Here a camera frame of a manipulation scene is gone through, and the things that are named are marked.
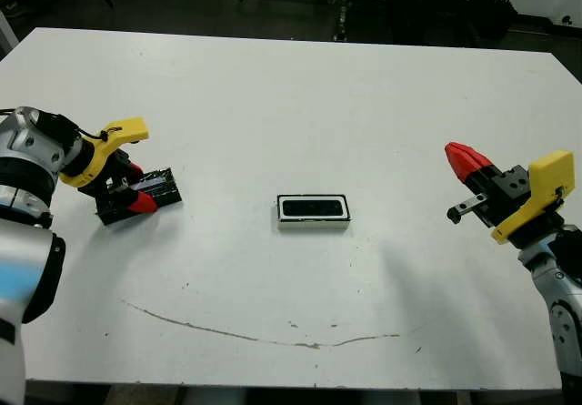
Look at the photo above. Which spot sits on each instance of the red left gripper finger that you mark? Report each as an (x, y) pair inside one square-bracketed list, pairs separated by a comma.
[(135, 173), (143, 204)]

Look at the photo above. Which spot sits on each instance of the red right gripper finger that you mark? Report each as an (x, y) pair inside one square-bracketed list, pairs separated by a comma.
[(460, 170), (473, 155)]

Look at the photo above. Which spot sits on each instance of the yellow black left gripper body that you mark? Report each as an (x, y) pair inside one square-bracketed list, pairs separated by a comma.
[(97, 159)]

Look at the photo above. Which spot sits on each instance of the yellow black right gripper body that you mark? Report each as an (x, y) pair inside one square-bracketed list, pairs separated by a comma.
[(509, 195)]

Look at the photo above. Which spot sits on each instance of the black box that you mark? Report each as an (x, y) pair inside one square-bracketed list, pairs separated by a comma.
[(163, 189)]

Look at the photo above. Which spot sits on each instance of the black camera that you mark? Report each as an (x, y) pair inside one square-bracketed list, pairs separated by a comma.
[(314, 208)]

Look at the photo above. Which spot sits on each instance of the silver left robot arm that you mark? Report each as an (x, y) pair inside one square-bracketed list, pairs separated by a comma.
[(23, 259)]

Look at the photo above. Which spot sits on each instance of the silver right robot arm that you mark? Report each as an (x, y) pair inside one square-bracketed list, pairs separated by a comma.
[(564, 296)]

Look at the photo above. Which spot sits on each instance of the black bristly heap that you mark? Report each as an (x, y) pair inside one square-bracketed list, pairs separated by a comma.
[(493, 11)]

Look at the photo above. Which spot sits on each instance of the small white side table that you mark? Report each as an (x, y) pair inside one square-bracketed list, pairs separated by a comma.
[(5, 27)]

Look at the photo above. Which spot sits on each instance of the small black floor caster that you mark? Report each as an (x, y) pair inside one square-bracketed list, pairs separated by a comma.
[(566, 18)]

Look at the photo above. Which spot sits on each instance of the robot lower body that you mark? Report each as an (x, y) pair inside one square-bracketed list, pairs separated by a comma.
[(213, 398)]

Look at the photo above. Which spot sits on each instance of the white camera box base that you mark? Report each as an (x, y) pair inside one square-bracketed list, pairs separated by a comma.
[(314, 225)]

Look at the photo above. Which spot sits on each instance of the black hoist crane frame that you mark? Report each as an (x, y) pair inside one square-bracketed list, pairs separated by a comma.
[(341, 18)]

